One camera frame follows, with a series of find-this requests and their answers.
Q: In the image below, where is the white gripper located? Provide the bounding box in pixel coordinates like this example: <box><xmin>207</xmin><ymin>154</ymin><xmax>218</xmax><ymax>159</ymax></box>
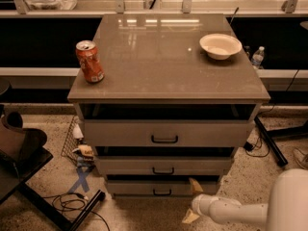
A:
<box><xmin>182</xmin><ymin>178</ymin><xmax>241</xmax><ymax>224</ymax></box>

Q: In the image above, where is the grey bottom drawer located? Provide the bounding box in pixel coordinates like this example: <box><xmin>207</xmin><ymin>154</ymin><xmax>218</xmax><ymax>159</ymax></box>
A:
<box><xmin>105</xmin><ymin>179</ymin><xmax>221</xmax><ymax>197</ymax></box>

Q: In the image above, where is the grey drawer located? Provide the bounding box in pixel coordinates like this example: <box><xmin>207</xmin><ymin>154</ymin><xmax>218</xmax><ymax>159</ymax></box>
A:
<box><xmin>105</xmin><ymin>179</ymin><xmax>221</xmax><ymax>197</ymax></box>
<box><xmin>95</xmin><ymin>156</ymin><xmax>233</xmax><ymax>176</ymax></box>
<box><xmin>83</xmin><ymin>120</ymin><xmax>254</xmax><ymax>147</ymax></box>

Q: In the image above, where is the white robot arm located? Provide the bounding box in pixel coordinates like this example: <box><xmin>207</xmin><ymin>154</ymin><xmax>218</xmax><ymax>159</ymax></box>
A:
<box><xmin>182</xmin><ymin>168</ymin><xmax>308</xmax><ymax>231</ymax></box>

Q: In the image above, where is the grey middle drawer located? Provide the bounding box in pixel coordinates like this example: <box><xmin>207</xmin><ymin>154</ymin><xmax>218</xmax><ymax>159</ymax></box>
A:
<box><xmin>95</xmin><ymin>156</ymin><xmax>233</xmax><ymax>176</ymax></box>

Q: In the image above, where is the grey drawer cabinet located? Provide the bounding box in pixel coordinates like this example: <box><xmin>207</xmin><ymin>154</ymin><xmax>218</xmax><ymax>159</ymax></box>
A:
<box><xmin>68</xmin><ymin>14</ymin><xmax>270</xmax><ymax>194</ymax></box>

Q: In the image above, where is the grey top drawer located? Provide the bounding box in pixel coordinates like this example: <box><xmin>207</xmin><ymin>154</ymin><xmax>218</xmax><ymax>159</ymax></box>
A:
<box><xmin>83</xmin><ymin>120</ymin><xmax>254</xmax><ymax>147</ymax></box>

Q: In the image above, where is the black stand leg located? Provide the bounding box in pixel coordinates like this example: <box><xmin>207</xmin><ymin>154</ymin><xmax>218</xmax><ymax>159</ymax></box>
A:
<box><xmin>254</xmin><ymin>117</ymin><xmax>308</xmax><ymax>167</ymax></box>

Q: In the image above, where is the blue tape cross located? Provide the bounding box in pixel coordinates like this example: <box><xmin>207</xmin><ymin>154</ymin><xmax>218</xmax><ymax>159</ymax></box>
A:
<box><xmin>68</xmin><ymin>167</ymin><xmax>93</xmax><ymax>193</ymax></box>

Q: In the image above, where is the white paper bowl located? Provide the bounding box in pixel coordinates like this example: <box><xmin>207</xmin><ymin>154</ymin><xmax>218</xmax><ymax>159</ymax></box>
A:
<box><xmin>199</xmin><ymin>34</ymin><xmax>242</xmax><ymax>61</ymax></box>

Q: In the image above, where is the clear water bottle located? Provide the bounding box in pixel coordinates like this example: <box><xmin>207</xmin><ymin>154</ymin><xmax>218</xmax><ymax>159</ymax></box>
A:
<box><xmin>251</xmin><ymin>46</ymin><xmax>265</xmax><ymax>69</ymax></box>

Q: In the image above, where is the brown chair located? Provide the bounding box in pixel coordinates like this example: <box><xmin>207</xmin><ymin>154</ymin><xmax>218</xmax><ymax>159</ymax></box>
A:
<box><xmin>0</xmin><ymin>111</ymin><xmax>48</xmax><ymax>166</ymax></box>

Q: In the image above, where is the orange soda can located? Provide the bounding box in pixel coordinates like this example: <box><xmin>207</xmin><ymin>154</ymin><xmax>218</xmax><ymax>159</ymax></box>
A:
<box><xmin>75</xmin><ymin>40</ymin><xmax>104</xmax><ymax>83</ymax></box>

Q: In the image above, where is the black floor cable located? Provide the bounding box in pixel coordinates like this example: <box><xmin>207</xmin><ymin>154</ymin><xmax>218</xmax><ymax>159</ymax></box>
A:
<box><xmin>42</xmin><ymin>192</ymin><xmax>111</xmax><ymax>231</ymax></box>

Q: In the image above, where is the wire mesh basket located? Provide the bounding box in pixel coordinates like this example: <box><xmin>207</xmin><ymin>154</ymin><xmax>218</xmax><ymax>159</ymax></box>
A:
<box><xmin>61</xmin><ymin>116</ymin><xmax>84</xmax><ymax>166</ymax></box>

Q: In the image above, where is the black table leg frame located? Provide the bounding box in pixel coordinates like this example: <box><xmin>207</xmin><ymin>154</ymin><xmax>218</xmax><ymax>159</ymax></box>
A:
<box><xmin>0</xmin><ymin>148</ymin><xmax>105</xmax><ymax>231</ymax></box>

